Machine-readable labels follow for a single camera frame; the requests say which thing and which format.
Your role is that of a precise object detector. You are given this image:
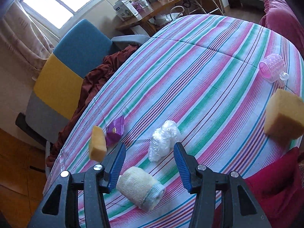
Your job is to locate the cream sock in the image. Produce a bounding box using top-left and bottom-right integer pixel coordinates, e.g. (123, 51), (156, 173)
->
(116, 167), (166, 212)

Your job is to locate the white cardboard box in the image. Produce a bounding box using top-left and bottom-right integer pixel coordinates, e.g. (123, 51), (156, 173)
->
(113, 0), (139, 21)

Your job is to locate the wooden desk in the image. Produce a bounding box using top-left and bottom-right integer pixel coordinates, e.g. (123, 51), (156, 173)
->
(116, 0), (184, 37)

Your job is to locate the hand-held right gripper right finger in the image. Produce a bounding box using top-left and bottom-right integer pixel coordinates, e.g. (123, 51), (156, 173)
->
(173, 142), (272, 228)

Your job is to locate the pink blanket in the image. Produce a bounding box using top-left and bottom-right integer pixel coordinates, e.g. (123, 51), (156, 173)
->
(259, 0), (304, 57)

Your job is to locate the red cloth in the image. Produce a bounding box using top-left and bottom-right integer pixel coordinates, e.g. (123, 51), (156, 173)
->
(212, 147), (304, 228)

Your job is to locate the purple snack packet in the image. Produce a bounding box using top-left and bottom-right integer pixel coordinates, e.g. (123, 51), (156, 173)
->
(104, 115), (125, 147)

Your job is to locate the blue yellow grey chair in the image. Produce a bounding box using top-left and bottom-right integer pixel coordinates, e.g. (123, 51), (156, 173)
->
(15, 19), (150, 171)

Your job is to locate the pink plastic hair roller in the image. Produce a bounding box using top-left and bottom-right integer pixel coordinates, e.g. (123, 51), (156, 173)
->
(259, 53), (290, 83)

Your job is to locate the striped bed sheet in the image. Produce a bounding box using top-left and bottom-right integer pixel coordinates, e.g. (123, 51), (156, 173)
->
(43, 14), (304, 228)

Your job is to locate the crumpled clear plastic bag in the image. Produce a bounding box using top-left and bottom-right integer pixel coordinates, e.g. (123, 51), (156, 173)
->
(148, 120), (181, 162)

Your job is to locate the window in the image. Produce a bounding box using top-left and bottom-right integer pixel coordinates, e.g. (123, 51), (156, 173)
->
(18, 0), (130, 30)

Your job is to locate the yellow sponge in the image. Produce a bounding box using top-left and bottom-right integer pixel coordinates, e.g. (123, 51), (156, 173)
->
(264, 88), (304, 146)
(89, 125), (107, 161)

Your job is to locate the maroon blanket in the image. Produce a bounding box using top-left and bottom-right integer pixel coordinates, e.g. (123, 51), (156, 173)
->
(45, 45), (139, 168)

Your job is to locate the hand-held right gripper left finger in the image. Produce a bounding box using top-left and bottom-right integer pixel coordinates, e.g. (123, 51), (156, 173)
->
(27, 142), (127, 228)

